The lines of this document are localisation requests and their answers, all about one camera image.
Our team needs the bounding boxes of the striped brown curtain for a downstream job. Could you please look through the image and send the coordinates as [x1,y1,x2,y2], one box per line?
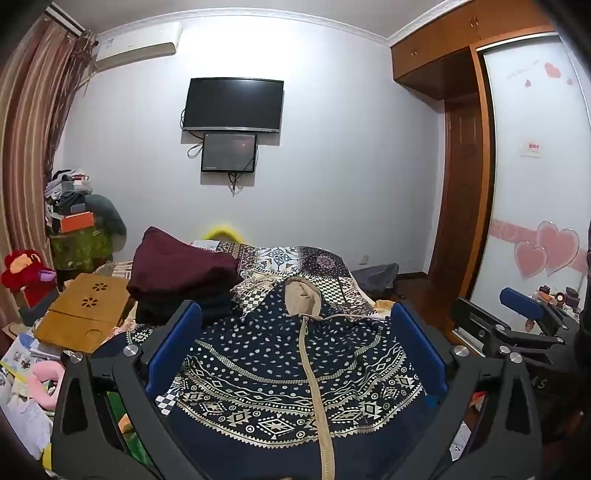
[0,14,95,296]

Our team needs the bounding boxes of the wooden wardrobe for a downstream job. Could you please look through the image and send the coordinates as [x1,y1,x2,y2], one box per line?
[390,0,561,301]

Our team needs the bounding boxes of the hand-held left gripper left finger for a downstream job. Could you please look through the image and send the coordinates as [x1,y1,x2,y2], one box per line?
[50,300,204,480]

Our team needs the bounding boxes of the navy patterned hooded jacket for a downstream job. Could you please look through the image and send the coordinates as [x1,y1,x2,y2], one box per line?
[154,274,444,480]

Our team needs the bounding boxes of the dark folded clothes stack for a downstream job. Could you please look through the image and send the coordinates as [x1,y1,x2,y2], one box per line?
[134,288,234,326]

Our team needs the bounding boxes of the pile of papers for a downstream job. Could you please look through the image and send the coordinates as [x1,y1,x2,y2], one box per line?
[0,332,63,374]

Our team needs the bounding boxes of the yellow foam tube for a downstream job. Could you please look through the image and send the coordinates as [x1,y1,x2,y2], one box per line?
[203,224,245,243]

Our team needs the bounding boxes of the wooden lap desk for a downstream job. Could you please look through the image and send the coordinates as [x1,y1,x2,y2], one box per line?
[33,272,132,356]

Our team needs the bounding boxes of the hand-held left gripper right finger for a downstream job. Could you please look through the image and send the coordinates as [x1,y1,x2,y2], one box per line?
[392,301,543,480]

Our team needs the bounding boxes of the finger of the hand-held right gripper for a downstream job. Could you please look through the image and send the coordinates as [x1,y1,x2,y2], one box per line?
[500,287,566,333]
[450,298,509,354]

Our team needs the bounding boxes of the orange box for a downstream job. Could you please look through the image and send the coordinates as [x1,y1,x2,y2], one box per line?
[60,211,95,234]

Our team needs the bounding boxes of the patchwork printed bedsheet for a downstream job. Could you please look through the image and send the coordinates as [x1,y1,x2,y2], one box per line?
[111,240,393,416]

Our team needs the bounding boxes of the red plush toy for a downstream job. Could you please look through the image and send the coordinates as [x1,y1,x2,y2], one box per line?
[0,249,58,294]

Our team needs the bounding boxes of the maroon folded garment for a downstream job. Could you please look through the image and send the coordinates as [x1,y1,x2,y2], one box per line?
[126,226,245,303]

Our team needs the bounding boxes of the small black wall monitor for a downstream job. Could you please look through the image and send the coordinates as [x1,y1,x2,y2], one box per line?
[200,132,258,174]

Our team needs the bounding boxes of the pile of mixed clutter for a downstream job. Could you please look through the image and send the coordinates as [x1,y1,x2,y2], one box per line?
[44,168,98,232]

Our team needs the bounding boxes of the large black wall television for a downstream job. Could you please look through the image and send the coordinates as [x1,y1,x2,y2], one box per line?
[181,78,284,134]

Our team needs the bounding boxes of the wooden room door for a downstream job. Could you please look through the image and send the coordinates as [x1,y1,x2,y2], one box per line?
[427,92,485,280]

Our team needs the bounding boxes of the white air conditioner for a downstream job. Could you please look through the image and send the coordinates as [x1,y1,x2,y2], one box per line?
[92,22,183,72]

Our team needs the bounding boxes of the grey-green plush pillow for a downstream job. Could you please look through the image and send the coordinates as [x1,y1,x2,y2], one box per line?
[85,194,127,252]

